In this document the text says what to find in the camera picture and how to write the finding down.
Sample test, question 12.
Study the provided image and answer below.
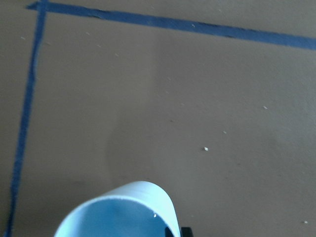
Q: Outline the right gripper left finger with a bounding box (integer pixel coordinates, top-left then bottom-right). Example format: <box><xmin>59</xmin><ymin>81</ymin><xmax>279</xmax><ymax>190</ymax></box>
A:
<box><xmin>164</xmin><ymin>227</ymin><xmax>174</xmax><ymax>237</ymax></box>

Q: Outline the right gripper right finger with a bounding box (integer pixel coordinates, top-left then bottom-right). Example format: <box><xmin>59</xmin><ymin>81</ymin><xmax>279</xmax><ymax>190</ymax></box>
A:
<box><xmin>181</xmin><ymin>227</ymin><xmax>192</xmax><ymax>237</ymax></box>

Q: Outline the light blue cup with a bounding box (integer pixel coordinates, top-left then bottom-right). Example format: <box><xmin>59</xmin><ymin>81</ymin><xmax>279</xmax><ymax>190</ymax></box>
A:
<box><xmin>54</xmin><ymin>181</ymin><xmax>181</xmax><ymax>237</ymax></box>

